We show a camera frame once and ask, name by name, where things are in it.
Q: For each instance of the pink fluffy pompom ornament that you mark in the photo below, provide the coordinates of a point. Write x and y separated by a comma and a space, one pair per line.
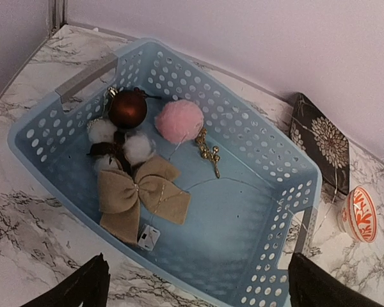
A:
179, 121

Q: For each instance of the light blue perforated plastic basket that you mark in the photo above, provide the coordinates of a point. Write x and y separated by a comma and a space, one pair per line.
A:
228, 249

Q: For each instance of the dark red bauble ornament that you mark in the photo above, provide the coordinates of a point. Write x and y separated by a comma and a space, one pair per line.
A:
128, 108

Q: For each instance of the red white patterned bowl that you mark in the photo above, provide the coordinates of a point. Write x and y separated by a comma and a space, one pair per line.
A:
357, 216

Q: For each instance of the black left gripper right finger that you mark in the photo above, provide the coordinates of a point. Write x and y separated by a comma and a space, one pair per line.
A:
310, 285

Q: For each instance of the beige burlap bow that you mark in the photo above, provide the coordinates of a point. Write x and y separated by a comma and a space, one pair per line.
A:
152, 185

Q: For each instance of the gold berry sprig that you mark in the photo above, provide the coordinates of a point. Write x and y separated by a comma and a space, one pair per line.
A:
207, 153

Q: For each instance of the left aluminium corner post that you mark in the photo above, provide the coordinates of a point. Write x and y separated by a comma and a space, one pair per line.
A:
56, 15

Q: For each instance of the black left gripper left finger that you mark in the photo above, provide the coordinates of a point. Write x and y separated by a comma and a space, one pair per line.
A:
87, 286

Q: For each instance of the white cotton boll sprig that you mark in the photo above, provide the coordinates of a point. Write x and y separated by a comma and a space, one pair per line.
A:
114, 148

